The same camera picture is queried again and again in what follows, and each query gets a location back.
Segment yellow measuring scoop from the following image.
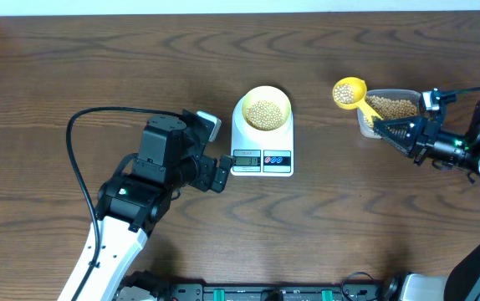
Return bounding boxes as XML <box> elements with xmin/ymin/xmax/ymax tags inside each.
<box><xmin>332</xmin><ymin>77</ymin><xmax>382</xmax><ymax>122</ymax></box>

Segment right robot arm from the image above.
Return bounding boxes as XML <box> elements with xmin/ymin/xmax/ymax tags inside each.
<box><xmin>374</xmin><ymin>101</ymin><xmax>480</xmax><ymax>301</ymax></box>

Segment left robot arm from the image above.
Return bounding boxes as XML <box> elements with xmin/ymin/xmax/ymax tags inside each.
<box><xmin>59</xmin><ymin>111</ymin><xmax>234</xmax><ymax>300</ymax></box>

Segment white digital kitchen scale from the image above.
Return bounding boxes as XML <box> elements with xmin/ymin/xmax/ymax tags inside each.
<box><xmin>231</xmin><ymin>95</ymin><xmax>294</xmax><ymax>177</ymax></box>

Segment soybeans in bowl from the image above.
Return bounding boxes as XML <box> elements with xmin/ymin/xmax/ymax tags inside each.
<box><xmin>246</xmin><ymin>100</ymin><xmax>285</xmax><ymax>131</ymax></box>

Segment pale yellow bowl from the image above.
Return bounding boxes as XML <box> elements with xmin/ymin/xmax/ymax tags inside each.
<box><xmin>241</xmin><ymin>86</ymin><xmax>292</xmax><ymax>131</ymax></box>

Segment soybeans pile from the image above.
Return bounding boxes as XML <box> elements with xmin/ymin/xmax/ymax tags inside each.
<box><xmin>365</xmin><ymin>95</ymin><xmax>418</xmax><ymax>120</ymax></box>

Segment clear plastic container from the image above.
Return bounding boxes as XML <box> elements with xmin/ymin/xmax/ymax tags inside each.
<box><xmin>365</xmin><ymin>89</ymin><xmax>421</xmax><ymax>120</ymax></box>

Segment left black camera cable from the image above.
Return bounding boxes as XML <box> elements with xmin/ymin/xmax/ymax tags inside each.
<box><xmin>64</xmin><ymin>106</ymin><xmax>182</xmax><ymax>301</ymax></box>

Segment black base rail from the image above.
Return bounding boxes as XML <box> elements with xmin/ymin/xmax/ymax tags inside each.
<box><xmin>114</xmin><ymin>270</ymin><xmax>391</xmax><ymax>301</ymax></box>

